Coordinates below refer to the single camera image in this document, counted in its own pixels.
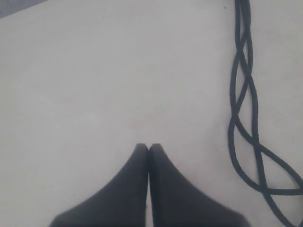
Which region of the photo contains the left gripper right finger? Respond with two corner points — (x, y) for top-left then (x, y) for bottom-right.
(149, 144), (250, 227)

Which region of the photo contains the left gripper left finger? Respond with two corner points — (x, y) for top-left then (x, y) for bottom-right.
(51, 144), (149, 227)

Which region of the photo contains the grey backdrop cloth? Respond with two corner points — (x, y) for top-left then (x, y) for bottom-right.
(0, 0), (46, 19)

